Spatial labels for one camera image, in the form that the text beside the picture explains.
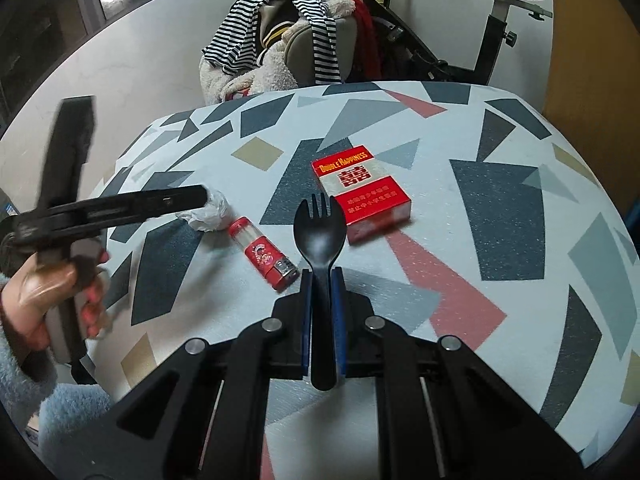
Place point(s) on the light blue fleece sleeve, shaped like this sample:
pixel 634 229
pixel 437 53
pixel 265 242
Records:
pixel 31 388

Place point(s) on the black exercise bike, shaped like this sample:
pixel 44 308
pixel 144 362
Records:
pixel 506 43

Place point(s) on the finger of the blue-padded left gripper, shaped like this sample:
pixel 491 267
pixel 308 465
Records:
pixel 135 207
pixel 70 142

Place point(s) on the striped black white shirt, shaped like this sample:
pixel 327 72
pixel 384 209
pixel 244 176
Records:
pixel 250 30

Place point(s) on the chair with wooden back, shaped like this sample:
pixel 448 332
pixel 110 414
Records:
pixel 320 46

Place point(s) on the left hand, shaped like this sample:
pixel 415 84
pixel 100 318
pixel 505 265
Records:
pixel 34 290

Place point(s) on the black plastic spork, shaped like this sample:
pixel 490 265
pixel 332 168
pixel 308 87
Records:
pixel 319 237

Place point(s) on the red cigarette pack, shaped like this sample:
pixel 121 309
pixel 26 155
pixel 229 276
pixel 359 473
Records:
pixel 371 199

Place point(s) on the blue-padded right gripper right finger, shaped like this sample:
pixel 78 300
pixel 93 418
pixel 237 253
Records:
pixel 339 301

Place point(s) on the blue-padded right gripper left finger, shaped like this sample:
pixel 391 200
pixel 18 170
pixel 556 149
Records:
pixel 305 293

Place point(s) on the cream fleece garment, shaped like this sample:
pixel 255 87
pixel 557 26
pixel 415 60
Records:
pixel 273 75

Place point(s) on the white tissue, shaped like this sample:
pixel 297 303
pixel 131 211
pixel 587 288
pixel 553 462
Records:
pixel 214 216

